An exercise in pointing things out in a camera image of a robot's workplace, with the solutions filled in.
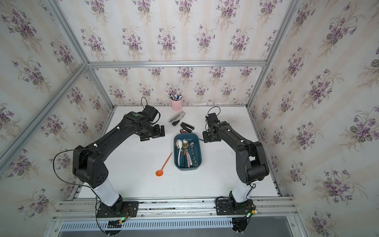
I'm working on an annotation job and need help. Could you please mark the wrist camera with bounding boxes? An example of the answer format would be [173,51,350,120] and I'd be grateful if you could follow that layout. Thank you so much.
[205,113,220,128]
[141,105,161,124]

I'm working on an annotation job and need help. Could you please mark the steel spoon green handle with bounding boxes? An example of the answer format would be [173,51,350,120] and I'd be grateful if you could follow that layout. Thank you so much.
[190,142,199,167]

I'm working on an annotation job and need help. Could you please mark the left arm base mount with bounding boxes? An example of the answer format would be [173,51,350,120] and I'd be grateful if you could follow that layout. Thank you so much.
[96,201,139,218]

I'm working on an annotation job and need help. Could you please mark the pink pen cup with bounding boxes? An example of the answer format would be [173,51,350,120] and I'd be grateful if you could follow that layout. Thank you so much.
[170,97,183,112]

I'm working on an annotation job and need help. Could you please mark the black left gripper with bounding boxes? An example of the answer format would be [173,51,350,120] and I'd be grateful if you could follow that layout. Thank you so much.
[141,123,168,142]

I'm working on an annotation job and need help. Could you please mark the teal plastic storage box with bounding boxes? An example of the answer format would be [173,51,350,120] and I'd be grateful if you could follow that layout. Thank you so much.
[173,133,202,171]

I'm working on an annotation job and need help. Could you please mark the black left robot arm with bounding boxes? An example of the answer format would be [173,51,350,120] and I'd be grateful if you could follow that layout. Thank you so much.
[73,106,165,207]

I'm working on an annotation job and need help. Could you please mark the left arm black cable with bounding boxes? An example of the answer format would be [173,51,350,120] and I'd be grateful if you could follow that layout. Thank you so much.
[52,148,98,196]

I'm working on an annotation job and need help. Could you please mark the orange plastic spoon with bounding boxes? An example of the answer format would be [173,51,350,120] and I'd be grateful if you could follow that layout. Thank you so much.
[156,153,173,177]

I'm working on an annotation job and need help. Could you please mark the pens in cup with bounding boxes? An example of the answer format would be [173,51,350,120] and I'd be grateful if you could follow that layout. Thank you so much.
[169,90,183,101]

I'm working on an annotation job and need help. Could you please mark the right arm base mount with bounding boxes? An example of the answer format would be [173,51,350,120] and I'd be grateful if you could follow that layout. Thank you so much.
[215,197,256,216]

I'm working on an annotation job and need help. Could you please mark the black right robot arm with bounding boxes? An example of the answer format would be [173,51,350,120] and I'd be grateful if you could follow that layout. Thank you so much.
[203,120,269,204]

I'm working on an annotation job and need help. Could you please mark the steel spoon pink handle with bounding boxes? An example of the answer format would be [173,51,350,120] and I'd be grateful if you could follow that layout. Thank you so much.
[186,152,192,168]

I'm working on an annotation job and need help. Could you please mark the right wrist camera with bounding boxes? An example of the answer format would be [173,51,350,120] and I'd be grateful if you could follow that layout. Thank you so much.
[205,113,220,128]

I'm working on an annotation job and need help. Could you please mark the aluminium rail frame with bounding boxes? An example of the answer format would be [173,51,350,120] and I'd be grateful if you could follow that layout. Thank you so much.
[43,197,307,237]

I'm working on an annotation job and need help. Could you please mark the white slotted cable duct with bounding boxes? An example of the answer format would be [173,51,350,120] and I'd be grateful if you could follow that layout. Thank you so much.
[60,217,233,232]

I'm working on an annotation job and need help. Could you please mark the white plastic spoon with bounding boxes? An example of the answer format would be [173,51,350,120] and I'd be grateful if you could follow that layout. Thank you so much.
[176,139,183,166]

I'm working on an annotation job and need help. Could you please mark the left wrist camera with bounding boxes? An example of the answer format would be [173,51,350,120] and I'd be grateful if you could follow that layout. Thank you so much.
[141,105,161,124]

